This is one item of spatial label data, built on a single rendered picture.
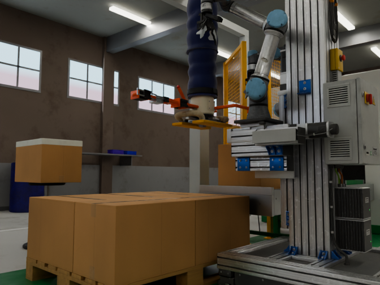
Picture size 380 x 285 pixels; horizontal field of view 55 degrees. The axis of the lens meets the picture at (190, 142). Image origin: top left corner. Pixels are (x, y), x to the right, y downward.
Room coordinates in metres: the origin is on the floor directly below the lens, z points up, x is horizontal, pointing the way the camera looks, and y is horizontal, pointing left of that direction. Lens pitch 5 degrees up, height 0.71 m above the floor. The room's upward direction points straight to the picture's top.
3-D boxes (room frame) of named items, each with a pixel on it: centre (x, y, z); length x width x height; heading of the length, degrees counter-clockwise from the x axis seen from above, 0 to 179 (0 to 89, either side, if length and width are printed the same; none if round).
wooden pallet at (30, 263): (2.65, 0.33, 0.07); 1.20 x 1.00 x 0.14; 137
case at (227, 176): (3.16, -0.58, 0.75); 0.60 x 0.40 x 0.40; 139
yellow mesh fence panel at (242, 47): (4.16, -0.50, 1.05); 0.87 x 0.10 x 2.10; 9
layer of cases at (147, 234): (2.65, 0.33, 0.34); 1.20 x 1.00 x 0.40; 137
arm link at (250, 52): (2.70, -0.47, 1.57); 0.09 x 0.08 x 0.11; 108
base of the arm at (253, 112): (2.28, -0.43, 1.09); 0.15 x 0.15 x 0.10
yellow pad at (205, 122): (2.60, -0.16, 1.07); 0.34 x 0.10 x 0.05; 139
